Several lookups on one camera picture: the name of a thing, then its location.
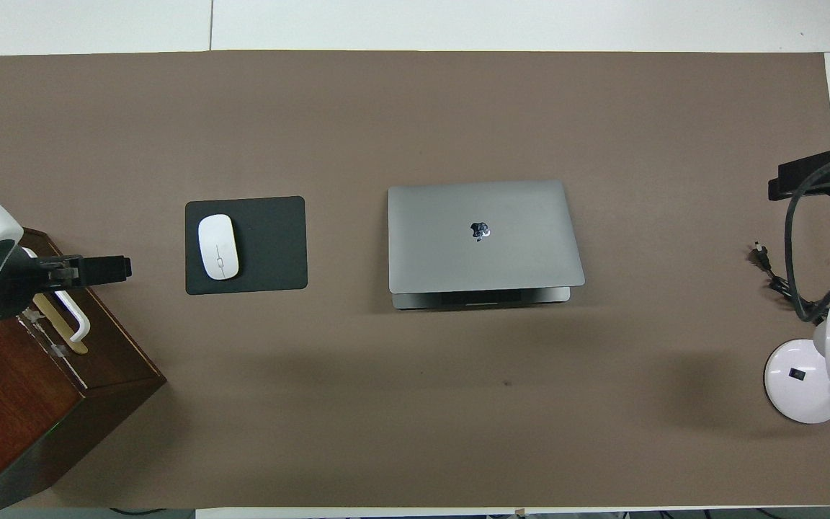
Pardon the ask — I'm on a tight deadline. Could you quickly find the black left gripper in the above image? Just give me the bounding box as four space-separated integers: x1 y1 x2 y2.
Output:
8 256 133 295

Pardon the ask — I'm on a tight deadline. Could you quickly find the grey aluminium laptop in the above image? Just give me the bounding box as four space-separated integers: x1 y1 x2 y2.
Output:
388 179 586 311

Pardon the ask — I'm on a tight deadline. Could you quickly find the white computer mouse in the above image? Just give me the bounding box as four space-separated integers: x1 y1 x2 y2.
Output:
197 214 240 281

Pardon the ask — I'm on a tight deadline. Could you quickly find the black mouse pad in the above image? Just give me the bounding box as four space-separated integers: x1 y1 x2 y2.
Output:
184 195 309 296

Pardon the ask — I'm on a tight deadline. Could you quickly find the dark brown wooden box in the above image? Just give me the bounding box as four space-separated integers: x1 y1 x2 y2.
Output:
0 228 167 517

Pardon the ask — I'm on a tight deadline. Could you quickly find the white desk lamp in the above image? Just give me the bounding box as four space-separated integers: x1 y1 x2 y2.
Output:
764 297 830 425

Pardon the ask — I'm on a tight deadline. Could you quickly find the brown table mat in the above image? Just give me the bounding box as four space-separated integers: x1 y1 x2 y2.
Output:
0 50 830 509

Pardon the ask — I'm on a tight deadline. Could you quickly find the white box handle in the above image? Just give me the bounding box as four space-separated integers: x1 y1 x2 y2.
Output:
22 247 92 343

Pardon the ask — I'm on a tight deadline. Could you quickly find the brass handle plate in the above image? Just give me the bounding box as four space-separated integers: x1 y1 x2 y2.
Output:
32 292 89 355

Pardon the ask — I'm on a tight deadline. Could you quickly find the black lamp power cable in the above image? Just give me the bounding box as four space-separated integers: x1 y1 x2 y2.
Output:
749 243 830 325

